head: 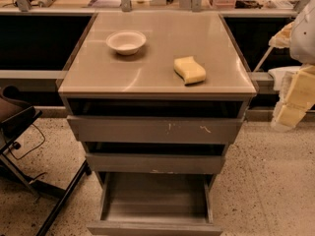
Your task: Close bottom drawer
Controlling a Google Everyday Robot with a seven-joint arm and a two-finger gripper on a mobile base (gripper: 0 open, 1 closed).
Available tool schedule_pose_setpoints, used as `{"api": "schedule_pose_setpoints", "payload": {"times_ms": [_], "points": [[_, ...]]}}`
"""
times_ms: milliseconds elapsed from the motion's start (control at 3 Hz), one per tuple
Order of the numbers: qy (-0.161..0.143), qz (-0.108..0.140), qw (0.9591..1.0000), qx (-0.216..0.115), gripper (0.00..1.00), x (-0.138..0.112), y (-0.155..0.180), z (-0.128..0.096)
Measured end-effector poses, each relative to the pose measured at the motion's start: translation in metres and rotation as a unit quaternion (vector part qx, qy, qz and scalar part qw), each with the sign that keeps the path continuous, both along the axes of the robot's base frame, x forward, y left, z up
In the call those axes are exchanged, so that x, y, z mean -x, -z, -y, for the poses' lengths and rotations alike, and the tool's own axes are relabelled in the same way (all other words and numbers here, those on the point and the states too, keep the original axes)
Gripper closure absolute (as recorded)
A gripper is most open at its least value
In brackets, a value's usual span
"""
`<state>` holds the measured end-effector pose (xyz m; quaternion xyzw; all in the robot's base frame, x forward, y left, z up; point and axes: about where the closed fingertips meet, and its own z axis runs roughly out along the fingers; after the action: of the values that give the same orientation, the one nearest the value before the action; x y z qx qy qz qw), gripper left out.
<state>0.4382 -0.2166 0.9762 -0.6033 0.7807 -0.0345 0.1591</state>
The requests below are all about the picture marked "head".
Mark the white padded gripper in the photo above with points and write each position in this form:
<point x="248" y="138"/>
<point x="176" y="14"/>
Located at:
<point x="304" y="36"/>

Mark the grey bottom drawer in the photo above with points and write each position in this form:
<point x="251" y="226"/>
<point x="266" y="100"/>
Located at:
<point x="143" y="204"/>

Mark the grey drawer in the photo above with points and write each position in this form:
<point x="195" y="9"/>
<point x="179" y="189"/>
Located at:
<point x="156" y="130"/>
<point x="155" y="163"/>
<point x="143" y="204"/>

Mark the grey top drawer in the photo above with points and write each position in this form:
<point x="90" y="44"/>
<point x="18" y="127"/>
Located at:
<point x="156" y="130"/>

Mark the grey drawer cabinet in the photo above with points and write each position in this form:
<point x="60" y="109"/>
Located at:
<point x="101" y="82"/>

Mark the grey middle drawer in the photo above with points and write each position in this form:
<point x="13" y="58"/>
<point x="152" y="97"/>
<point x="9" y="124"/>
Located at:
<point x="155" y="163"/>

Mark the white rod with black tip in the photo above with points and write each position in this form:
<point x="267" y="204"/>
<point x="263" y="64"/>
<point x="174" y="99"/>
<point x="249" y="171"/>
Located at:
<point x="265" y="56"/>

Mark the yellow curved sponge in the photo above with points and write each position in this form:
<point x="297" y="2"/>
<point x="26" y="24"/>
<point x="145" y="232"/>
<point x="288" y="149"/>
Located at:
<point x="189" y="70"/>

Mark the dark tools pile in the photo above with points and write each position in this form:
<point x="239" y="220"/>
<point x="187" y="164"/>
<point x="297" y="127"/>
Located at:
<point x="247" y="4"/>

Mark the white round bowl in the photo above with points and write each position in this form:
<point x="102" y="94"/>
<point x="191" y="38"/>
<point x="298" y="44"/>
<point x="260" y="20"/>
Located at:
<point x="126" y="42"/>

